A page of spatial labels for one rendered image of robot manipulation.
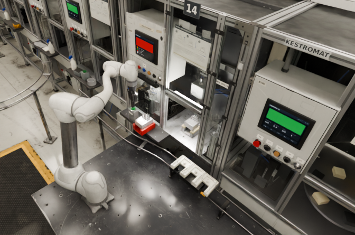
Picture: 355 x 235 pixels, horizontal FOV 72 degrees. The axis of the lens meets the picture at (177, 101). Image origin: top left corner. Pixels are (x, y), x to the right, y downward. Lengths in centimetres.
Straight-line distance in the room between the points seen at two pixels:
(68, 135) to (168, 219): 92
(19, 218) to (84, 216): 109
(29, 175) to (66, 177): 139
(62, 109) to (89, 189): 59
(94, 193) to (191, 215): 72
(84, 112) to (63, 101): 16
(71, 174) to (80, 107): 56
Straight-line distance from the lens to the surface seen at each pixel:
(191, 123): 209
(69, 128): 172
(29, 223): 295
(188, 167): 197
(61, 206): 212
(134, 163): 223
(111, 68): 198
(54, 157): 338
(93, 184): 184
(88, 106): 155
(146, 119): 213
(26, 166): 340
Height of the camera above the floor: 243
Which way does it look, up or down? 37 degrees down
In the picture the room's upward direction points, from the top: 5 degrees clockwise
